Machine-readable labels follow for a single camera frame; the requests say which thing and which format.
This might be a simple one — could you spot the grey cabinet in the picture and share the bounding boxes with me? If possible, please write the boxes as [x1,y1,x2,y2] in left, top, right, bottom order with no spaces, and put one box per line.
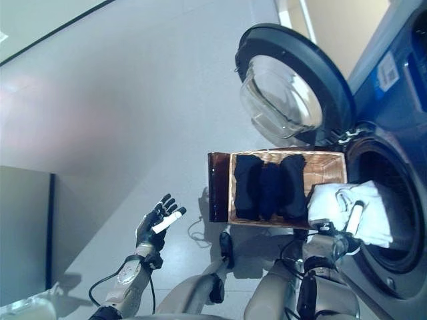
[0,165,56,297]

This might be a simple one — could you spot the left beige robot leg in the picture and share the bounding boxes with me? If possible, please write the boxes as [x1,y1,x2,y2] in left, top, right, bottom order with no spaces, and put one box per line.
[156,231,234,316]

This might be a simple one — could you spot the grey robot torso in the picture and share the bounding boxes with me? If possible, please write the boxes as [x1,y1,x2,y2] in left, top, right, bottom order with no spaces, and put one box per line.
[133,309,258,320]

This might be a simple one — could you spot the rectangular wicker laundry basket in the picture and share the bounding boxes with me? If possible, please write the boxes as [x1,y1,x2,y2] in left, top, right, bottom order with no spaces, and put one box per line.
[228,149,348,230]

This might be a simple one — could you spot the white garment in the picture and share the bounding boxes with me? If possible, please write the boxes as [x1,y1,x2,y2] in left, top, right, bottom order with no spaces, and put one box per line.
[306,179,394,248]

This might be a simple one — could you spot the black garment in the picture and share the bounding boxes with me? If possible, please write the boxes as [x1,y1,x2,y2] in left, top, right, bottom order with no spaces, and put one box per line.
[233,153,266,219]
[278,153,308,219]

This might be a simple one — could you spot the thin grey floor cable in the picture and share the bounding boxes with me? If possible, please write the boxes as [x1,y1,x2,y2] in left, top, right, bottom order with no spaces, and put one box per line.
[186,216,214,249]

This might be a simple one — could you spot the dark front-load washing machine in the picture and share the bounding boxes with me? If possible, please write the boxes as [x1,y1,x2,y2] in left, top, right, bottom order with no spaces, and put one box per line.
[328,0,427,301]

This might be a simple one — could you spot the white rounded apparatus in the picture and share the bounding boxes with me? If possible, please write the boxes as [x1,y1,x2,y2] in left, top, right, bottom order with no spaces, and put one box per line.
[0,293,57,320]

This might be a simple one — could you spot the beige robot leg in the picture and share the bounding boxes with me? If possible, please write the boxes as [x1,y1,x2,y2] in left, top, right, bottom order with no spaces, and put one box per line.
[243,256,301,320]
[156,231,234,316]

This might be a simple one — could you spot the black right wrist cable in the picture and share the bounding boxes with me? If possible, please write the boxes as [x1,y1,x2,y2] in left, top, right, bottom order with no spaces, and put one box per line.
[280,238,310,277]

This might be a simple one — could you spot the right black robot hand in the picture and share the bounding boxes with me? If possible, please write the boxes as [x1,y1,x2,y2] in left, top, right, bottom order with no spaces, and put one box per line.
[312,199,368,244]

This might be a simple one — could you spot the right beige robot leg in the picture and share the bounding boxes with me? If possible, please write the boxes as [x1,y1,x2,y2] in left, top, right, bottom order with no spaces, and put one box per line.
[243,256,301,320]

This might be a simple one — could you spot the blue white energy label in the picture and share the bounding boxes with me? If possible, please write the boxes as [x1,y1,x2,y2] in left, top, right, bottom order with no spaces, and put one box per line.
[376,51,401,93]

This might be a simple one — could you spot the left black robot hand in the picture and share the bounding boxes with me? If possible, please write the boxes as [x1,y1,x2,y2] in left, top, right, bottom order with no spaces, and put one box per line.
[135,192,187,251]

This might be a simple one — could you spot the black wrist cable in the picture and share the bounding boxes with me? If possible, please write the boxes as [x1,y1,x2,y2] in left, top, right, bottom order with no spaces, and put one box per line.
[280,238,310,277]
[88,256,157,316]

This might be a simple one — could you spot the blue garment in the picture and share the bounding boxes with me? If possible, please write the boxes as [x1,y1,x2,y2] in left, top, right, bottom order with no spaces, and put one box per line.
[258,163,284,221]

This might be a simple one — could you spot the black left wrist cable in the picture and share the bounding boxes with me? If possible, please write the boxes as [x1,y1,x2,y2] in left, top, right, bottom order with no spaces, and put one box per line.
[88,256,157,316]

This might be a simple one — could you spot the round glass washing machine door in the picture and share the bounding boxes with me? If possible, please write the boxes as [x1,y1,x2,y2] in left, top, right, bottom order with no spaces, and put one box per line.
[234,22,354,147]

